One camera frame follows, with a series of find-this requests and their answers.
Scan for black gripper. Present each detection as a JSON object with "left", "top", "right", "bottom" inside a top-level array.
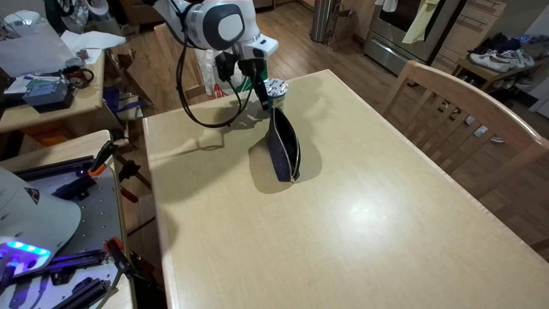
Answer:
[{"left": 214, "top": 51, "right": 269, "bottom": 111}]

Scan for white blue yoghurt cup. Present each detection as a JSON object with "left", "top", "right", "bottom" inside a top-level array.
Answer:
[{"left": 263, "top": 77, "right": 287, "bottom": 108}]

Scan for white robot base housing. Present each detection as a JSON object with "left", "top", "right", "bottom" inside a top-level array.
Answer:
[{"left": 0, "top": 168, "right": 82, "bottom": 276}]

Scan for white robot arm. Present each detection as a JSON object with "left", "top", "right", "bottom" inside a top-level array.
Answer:
[{"left": 148, "top": 0, "right": 279, "bottom": 108}]

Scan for black zip purse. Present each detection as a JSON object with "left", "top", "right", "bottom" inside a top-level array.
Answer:
[{"left": 265, "top": 108, "right": 299, "bottom": 182}]

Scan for wooden chair behind table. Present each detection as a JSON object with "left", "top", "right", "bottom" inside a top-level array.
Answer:
[{"left": 128, "top": 24, "right": 212, "bottom": 113}]

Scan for white green shopping bag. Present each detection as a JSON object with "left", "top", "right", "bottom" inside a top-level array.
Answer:
[{"left": 193, "top": 49, "right": 250, "bottom": 98}]

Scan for metal trash bin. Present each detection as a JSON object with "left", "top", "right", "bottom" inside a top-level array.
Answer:
[{"left": 308, "top": 0, "right": 341, "bottom": 44}]

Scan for stainless steel oven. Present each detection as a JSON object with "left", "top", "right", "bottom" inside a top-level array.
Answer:
[{"left": 363, "top": 0, "right": 464, "bottom": 73}]

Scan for orange black clamp upper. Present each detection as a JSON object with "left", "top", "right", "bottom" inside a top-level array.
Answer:
[{"left": 87, "top": 140, "right": 150, "bottom": 188}]

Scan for orange black clamp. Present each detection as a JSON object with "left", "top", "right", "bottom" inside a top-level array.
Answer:
[
  {"left": 87, "top": 140, "right": 150, "bottom": 188},
  {"left": 104, "top": 238, "right": 166, "bottom": 309}
]

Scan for yellow hanging towel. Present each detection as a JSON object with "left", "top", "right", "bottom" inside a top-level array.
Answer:
[{"left": 402, "top": 0, "right": 440, "bottom": 44}]

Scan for white paper sheet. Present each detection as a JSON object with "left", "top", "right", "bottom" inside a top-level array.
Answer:
[{"left": 59, "top": 31, "right": 124, "bottom": 53}]

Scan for cluttered wooden side desk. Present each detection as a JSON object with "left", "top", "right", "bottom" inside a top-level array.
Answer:
[{"left": 0, "top": 32, "right": 124, "bottom": 159}]

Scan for dark blue box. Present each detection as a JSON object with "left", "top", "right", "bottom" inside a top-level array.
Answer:
[{"left": 21, "top": 79, "right": 71, "bottom": 113}]

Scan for grey laptop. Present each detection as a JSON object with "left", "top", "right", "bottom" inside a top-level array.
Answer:
[{"left": 0, "top": 25, "right": 82, "bottom": 77}]

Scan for orange black clamp lower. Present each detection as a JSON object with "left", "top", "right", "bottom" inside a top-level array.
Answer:
[{"left": 104, "top": 238, "right": 166, "bottom": 309}]

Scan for white sneakers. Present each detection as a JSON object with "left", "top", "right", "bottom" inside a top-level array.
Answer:
[{"left": 468, "top": 49, "right": 534, "bottom": 72}]

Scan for wooden chair right side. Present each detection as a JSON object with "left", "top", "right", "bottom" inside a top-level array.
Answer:
[{"left": 380, "top": 60, "right": 549, "bottom": 252}]

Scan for grey metal mounting plate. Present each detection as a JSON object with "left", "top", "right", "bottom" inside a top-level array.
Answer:
[{"left": 0, "top": 168, "right": 131, "bottom": 309}]

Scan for wooden shoe rack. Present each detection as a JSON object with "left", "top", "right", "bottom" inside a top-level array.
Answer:
[{"left": 452, "top": 58, "right": 549, "bottom": 92}]

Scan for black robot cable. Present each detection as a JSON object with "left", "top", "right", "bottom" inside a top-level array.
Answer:
[{"left": 174, "top": 41, "right": 255, "bottom": 130}]

